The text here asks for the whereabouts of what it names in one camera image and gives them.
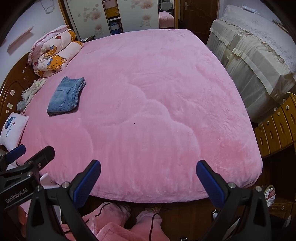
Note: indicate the pink fleece blanket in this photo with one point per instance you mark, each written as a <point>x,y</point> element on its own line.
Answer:
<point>161,104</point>

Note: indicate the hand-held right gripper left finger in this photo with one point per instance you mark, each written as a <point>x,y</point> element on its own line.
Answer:
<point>84,183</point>

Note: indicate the wooden headboard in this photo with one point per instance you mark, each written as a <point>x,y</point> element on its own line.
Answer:
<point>11,85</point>

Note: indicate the dark wooden door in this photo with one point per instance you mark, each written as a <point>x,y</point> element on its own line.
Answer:
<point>198,16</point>

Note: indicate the white printed pillow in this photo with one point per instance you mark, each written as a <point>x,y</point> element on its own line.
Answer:
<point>12,132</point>

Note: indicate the white plastic object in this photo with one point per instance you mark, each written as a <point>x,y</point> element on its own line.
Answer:
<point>49,179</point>

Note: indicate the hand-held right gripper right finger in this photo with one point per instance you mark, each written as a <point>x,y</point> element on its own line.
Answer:
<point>211,183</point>

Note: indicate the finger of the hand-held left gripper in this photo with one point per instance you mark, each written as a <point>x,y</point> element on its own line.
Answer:
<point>13,154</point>
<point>42,157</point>

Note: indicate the bear print rolled quilt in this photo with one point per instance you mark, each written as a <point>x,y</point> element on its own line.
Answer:
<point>55,53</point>

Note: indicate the crumpled white cloth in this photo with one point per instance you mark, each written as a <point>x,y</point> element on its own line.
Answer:
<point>30,95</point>

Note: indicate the wooden drawer cabinet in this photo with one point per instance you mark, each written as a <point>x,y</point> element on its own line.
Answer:
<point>277,129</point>

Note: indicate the pink wall shelf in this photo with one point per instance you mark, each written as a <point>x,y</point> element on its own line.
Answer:
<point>19,42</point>

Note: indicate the blue denim jacket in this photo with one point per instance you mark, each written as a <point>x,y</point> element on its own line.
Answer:
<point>66,97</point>

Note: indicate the person's pink pajama legs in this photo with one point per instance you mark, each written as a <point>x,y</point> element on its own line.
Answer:
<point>111,229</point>

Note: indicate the white lace covered furniture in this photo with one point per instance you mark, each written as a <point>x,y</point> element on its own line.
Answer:
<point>254,51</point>

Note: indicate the floral wardrobe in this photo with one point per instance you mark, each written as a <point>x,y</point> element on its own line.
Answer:
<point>92,16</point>

